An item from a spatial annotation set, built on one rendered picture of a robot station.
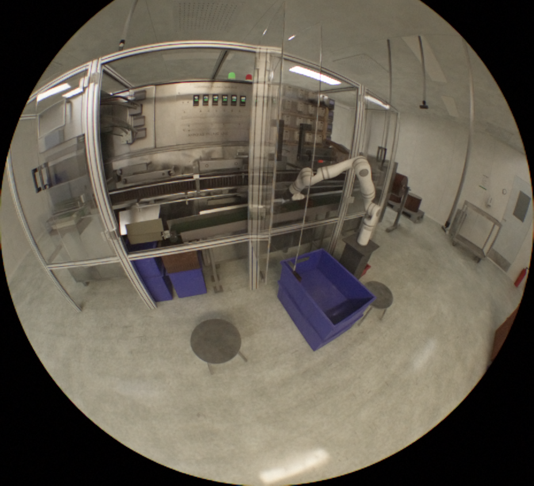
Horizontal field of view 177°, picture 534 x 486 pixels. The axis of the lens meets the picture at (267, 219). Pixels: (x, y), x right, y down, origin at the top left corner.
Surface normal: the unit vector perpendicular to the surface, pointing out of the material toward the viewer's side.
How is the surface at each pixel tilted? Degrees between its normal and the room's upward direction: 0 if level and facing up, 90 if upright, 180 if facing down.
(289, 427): 0
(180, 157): 90
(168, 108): 90
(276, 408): 0
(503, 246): 90
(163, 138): 90
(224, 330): 0
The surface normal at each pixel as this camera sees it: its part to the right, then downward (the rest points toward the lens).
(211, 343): 0.06, -0.88
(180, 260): 0.40, 0.45
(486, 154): -0.91, 0.15
